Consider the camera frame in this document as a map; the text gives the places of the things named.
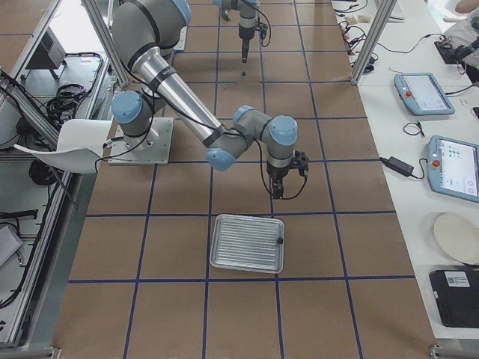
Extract lower teach pendant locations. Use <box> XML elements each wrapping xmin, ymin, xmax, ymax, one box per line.
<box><xmin>427</xmin><ymin>135</ymin><xmax>478</xmax><ymax>203</ymax></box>

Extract black flat case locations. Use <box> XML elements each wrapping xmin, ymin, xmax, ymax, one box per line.
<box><xmin>429</xmin><ymin>269</ymin><xmax>478</xmax><ymax>328</ymax></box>

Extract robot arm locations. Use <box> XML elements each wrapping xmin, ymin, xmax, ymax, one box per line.
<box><xmin>213</xmin><ymin>0</ymin><xmax>260</xmax><ymax>64</ymax></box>
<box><xmin>112</xmin><ymin>1</ymin><xmax>309</xmax><ymax>200</ymax></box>

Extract black braided left cable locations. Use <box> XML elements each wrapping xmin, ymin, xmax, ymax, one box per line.
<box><xmin>239</xmin><ymin>0</ymin><xmax>271</xmax><ymax>48</ymax></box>

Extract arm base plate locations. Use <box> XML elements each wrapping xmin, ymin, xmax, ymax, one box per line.
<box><xmin>108</xmin><ymin>117</ymin><xmax>174</xmax><ymax>165</ymax></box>

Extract white plastic chair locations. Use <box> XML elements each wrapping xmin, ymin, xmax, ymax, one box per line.
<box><xmin>14</xmin><ymin>119</ymin><xmax>112</xmax><ymax>174</ymax></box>

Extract brass brake shoe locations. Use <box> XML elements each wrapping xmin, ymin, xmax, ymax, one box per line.
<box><xmin>220</xmin><ymin>7</ymin><xmax>231</xmax><ymax>22</ymax></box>

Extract aluminium frame post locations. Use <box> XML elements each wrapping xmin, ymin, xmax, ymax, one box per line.
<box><xmin>350</xmin><ymin>0</ymin><xmax>397</xmax><ymax>85</ymax></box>

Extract black power adapter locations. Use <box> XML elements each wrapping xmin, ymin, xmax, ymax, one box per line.
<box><xmin>379</xmin><ymin>156</ymin><xmax>414</xmax><ymax>177</ymax></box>

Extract upper teach pendant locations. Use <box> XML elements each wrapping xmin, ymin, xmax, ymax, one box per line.
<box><xmin>394</xmin><ymin>73</ymin><xmax>455</xmax><ymax>116</ymax></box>

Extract teach pendant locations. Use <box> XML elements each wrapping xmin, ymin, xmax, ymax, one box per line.
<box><xmin>394</xmin><ymin>73</ymin><xmax>455</xmax><ymax>116</ymax></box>
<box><xmin>427</xmin><ymin>135</ymin><xmax>478</xmax><ymax>203</ymax></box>

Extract beige round plate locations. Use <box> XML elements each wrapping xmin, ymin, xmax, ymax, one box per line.
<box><xmin>433</xmin><ymin>213</ymin><xmax>478</xmax><ymax>266</ymax></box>

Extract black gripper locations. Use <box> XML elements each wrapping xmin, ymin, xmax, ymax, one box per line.
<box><xmin>239</xmin><ymin>26</ymin><xmax>253</xmax><ymax>62</ymax></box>
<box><xmin>266</xmin><ymin>166</ymin><xmax>291</xmax><ymax>199</ymax></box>

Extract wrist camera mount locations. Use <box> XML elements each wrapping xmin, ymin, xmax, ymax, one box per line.
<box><xmin>291</xmin><ymin>150</ymin><xmax>309</xmax><ymax>177</ymax></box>

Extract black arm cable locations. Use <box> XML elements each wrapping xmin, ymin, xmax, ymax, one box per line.
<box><xmin>258</xmin><ymin>138</ymin><xmax>310</xmax><ymax>200</ymax></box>

